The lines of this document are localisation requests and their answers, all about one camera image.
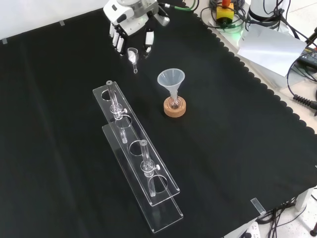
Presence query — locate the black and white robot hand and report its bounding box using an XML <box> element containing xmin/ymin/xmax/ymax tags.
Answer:
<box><xmin>103</xmin><ymin>0</ymin><xmax>171</xmax><ymax>60</ymax></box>

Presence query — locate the translucent plastic funnel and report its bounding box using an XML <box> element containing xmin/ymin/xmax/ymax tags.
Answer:
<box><xmin>157</xmin><ymin>69</ymin><xmax>185</xmax><ymax>105</ymax></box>

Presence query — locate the clear round-bottom flask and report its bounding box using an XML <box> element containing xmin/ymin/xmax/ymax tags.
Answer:
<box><xmin>167</xmin><ymin>95</ymin><xmax>181</xmax><ymax>110</ymax></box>

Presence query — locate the clear acrylic funnel stand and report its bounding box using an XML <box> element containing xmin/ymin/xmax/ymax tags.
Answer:
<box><xmin>92</xmin><ymin>79</ymin><xmax>184</xmax><ymax>235</ymax></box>

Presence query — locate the yellow stop button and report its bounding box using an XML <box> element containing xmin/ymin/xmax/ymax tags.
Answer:
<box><xmin>215</xmin><ymin>0</ymin><xmax>235</xmax><ymax>25</ymax></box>

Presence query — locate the white paper sheet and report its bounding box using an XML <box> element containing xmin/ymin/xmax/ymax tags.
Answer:
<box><xmin>237</xmin><ymin>24</ymin><xmax>308</xmax><ymax>78</ymax></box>

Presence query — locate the black cloth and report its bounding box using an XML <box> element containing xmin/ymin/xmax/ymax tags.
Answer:
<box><xmin>0</xmin><ymin>3</ymin><xmax>317</xmax><ymax>238</ymax></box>

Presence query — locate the black electronic device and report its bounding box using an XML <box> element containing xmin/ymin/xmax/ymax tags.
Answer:
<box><xmin>296</xmin><ymin>46</ymin><xmax>317</xmax><ymax>69</ymax></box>

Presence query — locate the white power strip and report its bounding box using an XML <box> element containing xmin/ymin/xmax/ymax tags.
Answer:
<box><xmin>236</xmin><ymin>221</ymin><xmax>261</xmax><ymax>238</ymax></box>

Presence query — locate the white table leg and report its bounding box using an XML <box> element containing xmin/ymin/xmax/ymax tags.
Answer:
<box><xmin>295</xmin><ymin>184</ymin><xmax>317</xmax><ymax>213</ymax></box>

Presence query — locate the green cable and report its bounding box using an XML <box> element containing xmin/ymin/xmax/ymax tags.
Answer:
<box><xmin>160</xmin><ymin>1</ymin><xmax>199</xmax><ymax>12</ymax></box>

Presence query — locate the cork ring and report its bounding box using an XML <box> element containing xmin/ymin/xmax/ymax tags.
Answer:
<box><xmin>163</xmin><ymin>96</ymin><xmax>187</xmax><ymax>119</ymax></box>

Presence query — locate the black coiled cable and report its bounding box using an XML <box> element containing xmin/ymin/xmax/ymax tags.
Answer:
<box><xmin>287</xmin><ymin>58</ymin><xmax>317</xmax><ymax>110</ymax></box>

